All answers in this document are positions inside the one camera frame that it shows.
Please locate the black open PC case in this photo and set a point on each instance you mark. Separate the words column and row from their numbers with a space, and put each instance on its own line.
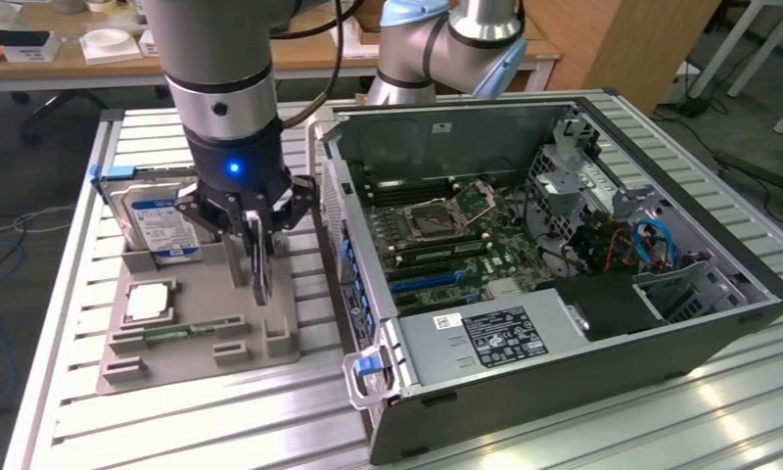
column 561, row 382

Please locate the white table frame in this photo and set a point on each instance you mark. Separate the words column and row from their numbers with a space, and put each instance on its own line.
column 719, row 59

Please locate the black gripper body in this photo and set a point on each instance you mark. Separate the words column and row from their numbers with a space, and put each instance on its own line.
column 235, row 161

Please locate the wooden desk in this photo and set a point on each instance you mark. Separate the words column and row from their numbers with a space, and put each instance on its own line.
column 72, row 71

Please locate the white box black top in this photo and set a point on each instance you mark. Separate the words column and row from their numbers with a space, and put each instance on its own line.
column 31, row 46

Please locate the blue expansion slot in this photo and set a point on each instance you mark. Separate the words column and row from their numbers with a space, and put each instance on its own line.
column 424, row 282

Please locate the small white labelled box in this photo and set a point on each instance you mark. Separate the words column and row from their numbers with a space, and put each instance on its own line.
column 147, row 45

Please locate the black chair base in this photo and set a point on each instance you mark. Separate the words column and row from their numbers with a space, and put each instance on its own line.
column 59, row 100

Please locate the RAM stick with label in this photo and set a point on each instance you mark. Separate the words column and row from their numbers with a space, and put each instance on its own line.
column 444, row 252

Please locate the green RAM stick bare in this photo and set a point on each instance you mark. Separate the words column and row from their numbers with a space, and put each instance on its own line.
column 169, row 334

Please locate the silver CPU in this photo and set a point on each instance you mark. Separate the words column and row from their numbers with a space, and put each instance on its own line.
column 147, row 303

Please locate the open socket cover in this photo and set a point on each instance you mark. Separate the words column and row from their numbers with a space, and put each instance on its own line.
column 476, row 200

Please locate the white tape roll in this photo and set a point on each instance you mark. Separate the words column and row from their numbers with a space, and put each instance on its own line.
column 98, row 5

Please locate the wooden cabinet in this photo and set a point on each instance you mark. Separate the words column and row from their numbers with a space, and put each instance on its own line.
column 627, row 44

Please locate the graphics card with metal bracket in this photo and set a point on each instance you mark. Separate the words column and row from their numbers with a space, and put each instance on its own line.
column 260, row 274

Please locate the grey power supply unit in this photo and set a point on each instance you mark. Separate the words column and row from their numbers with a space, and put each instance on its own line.
column 496, row 333

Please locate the green motherboard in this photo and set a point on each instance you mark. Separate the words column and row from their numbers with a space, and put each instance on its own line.
column 516, row 245

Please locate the white paper stack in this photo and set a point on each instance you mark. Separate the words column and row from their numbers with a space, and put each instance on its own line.
column 363, row 46

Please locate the grey disk bay cage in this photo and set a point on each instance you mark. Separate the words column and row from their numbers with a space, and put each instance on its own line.
column 685, row 294

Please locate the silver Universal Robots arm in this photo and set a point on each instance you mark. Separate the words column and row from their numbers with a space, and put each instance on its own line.
column 215, row 49

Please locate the grey parts rack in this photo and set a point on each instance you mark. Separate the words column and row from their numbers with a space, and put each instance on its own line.
column 196, row 362

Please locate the hard disk with blue rails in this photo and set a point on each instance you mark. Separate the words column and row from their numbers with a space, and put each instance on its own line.
column 149, row 225

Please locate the black stand foot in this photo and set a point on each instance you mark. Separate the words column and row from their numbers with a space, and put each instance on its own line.
column 764, row 169

